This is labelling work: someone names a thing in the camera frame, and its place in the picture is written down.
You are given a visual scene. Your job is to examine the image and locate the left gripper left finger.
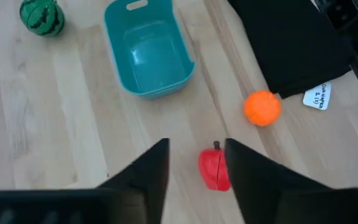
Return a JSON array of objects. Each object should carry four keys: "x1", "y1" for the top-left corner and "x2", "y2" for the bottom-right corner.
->
[{"x1": 97, "y1": 138, "x2": 170, "y2": 224}]

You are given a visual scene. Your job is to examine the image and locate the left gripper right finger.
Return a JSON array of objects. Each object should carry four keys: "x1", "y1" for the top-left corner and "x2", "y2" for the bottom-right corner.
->
[{"x1": 224, "y1": 138, "x2": 329, "y2": 224}]

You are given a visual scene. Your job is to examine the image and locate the red toy bell pepper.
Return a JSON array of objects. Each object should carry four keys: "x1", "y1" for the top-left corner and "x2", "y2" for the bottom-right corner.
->
[{"x1": 198, "y1": 141, "x2": 232, "y2": 192}]

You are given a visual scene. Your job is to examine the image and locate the orange toy pumpkin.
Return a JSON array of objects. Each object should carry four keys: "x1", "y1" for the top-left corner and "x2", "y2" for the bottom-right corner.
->
[{"x1": 243, "y1": 90, "x2": 282, "y2": 127}]

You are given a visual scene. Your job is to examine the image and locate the teal plastic tub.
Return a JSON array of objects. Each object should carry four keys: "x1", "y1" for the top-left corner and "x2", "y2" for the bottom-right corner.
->
[{"x1": 104, "y1": 0, "x2": 196, "y2": 100}]

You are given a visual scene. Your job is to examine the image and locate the green toy watermelon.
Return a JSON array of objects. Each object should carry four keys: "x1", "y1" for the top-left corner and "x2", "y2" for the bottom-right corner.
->
[{"x1": 19, "y1": 0, "x2": 66, "y2": 37}]

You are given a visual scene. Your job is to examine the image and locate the white handwritten label card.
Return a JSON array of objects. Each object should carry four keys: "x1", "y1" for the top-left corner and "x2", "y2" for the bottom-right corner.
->
[{"x1": 302, "y1": 81, "x2": 333, "y2": 111}]

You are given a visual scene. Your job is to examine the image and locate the black cloth napkin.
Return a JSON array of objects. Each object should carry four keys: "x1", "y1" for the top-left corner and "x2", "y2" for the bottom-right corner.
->
[{"x1": 227, "y1": 0, "x2": 356, "y2": 100}]

